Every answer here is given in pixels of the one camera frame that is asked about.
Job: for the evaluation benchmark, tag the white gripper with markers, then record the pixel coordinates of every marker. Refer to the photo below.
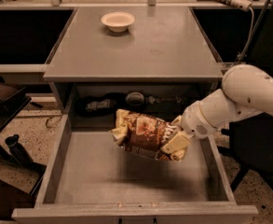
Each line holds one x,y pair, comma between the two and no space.
193,119

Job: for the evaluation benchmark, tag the brown chip bag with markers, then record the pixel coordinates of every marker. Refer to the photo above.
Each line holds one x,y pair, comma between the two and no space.
144,135

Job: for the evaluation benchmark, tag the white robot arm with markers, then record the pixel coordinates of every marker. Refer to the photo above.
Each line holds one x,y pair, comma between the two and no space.
246,91

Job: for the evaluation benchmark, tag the grey cabinet counter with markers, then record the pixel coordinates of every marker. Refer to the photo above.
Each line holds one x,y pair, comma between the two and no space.
164,44

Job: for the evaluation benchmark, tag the open grey top drawer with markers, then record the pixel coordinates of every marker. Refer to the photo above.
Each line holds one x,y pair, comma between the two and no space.
90,180

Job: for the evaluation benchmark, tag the black tape roll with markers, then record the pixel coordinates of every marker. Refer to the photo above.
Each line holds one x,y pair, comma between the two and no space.
135,100

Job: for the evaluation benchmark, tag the black office chair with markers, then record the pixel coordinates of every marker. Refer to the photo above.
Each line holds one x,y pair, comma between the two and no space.
251,146

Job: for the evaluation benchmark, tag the white paper bowl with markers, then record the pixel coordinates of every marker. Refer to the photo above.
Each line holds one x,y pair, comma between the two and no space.
118,22

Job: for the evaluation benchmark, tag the black chair base left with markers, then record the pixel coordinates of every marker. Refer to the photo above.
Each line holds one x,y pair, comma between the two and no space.
17,153

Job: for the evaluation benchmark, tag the metal chain trinket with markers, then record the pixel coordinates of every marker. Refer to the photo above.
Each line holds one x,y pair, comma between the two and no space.
157,100

